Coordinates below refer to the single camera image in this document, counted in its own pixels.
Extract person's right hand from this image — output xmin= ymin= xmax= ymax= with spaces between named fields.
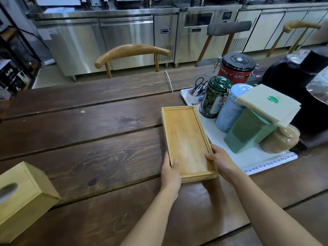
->
xmin=205 ymin=144 xmax=243 ymax=184

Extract person's left hand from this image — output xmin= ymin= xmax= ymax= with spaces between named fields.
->
xmin=160 ymin=151 xmax=182 ymax=195

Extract rectangular wooden tray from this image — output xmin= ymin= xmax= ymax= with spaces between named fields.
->
xmin=161 ymin=105 xmax=219 ymax=183

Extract person's right forearm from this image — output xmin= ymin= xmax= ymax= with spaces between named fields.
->
xmin=230 ymin=172 xmax=324 ymax=246

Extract person's left forearm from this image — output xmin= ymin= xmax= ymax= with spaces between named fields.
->
xmin=120 ymin=188 xmax=179 ymax=246

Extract green rectangular box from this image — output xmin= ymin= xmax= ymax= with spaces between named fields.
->
xmin=224 ymin=107 xmax=278 ymax=154

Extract white tray with blue pattern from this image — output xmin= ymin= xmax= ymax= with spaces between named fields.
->
xmin=180 ymin=88 xmax=298 ymax=176

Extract light blue tin canister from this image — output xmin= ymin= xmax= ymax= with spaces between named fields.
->
xmin=215 ymin=83 xmax=254 ymax=133

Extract dark green tea tin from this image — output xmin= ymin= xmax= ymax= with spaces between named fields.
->
xmin=199 ymin=76 xmax=233 ymax=119

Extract white and blue cup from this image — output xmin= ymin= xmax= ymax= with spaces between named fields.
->
xmin=188 ymin=87 xmax=205 ymax=103

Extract beige ceramic jar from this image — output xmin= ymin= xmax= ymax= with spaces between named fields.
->
xmin=259 ymin=124 xmax=300 ymax=154

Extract beige paper filter packet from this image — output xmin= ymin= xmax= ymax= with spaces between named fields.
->
xmin=236 ymin=84 xmax=302 ymax=128

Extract red canister with black lid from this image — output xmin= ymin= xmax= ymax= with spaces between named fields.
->
xmin=217 ymin=52 xmax=259 ymax=85

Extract black appliance with clear lid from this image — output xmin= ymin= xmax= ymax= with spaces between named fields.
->
xmin=291 ymin=74 xmax=328 ymax=151

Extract stainless steel ice machine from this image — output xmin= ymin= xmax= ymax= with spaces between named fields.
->
xmin=174 ymin=5 xmax=242 ymax=68

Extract curved-back wooden chair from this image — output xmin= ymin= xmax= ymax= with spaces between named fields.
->
xmin=266 ymin=20 xmax=323 ymax=57
xmin=95 ymin=44 xmax=172 ymax=79

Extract grey padded chair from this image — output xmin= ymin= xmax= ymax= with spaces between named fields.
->
xmin=195 ymin=21 xmax=252 ymax=67

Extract stainless steel cabinet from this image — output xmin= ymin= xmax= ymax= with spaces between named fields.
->
xmin=236 ymin=2 xmax=328 ymax=53

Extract wooden tissue box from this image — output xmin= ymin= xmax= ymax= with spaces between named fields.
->
xmin=0 ymin=161 xmax=61 ymax=244

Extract stainless steel counter fridge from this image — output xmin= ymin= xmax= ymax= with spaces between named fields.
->
xmin=27 ymin=9 xmax=180 ymax=82

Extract black storage shelf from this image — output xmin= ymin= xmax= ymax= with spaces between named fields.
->
xmin=0 ymin=2 xmax=43 ymax=100

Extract black-handled scissors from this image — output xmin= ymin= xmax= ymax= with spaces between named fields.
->
xmin=193 ymin=77 xmax=208 ymax=96

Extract white cable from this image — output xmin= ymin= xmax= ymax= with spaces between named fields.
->
xmin=165 ymin=70 xmax=174 ymax=93

